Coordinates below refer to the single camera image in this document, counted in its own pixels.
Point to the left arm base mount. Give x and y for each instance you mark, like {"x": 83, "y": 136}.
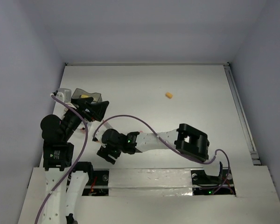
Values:
{"x": 98, "y": 185}

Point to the grey smoked plastic bin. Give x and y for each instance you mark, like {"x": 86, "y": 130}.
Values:
{"x": 78, "y": 92}

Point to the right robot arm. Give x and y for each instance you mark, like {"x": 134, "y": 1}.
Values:
{"x": 186, "y": 141}

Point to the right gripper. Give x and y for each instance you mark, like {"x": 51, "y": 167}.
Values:
{"x": 104, "y": 152}

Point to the yellow pencil-shaped highlighter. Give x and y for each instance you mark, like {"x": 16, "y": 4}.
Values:
{"x": 84, "y": 96}

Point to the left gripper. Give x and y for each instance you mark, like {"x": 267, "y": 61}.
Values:
{"x": 97, "y": 109}

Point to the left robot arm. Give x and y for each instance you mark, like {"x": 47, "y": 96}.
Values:
{"x": 65, "y": 178}

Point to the orange-yellow cap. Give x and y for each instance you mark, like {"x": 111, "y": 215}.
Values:
{"x": 169, "y": 95}

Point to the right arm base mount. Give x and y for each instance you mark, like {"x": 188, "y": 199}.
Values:
{"x": 207, "y": 185}

